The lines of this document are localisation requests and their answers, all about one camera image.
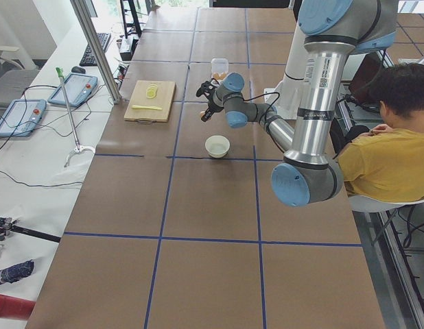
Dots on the near blue teach pendant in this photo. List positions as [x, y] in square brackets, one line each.
[21, 117]

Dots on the lemon slices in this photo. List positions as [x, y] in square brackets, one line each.
[151, 91]

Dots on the blue teach pendant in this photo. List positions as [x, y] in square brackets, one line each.
[79, 87]
[21, 117]

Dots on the grey office chair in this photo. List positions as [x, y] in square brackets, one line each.
[14, 78]

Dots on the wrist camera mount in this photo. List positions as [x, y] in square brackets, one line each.
[207, 88]

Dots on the wooden cutting board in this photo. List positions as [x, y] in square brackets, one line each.
[164, 99]

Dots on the far blue teach pendant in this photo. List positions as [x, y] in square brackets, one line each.
[79, 87]

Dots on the person in yellow shirt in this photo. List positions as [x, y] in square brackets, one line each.
[387, 162]

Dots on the black computer mouse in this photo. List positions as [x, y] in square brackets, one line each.
[78, 69]

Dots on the white bowl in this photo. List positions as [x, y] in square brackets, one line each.
[217, 146]

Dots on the black tripod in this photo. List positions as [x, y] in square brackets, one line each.
[7, 225]

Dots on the aluminium frame post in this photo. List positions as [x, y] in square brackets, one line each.
[84, 18]

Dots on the red cylinder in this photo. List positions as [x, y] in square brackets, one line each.
[15, 308]

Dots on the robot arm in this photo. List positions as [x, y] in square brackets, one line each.
[299, 113]

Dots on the metal reacher grabber tool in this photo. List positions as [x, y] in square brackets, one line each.
[79, 148]

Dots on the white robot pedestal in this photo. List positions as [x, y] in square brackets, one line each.
[290, 87]

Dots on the clear plastic egg box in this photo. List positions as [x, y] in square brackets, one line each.
[221, 66]

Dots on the folded blue umbrella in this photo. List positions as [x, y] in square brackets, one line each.
[16, 272]

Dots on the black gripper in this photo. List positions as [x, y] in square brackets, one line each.
[212, 106]

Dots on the yellow plastic knife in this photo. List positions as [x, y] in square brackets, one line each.
[139, 107]

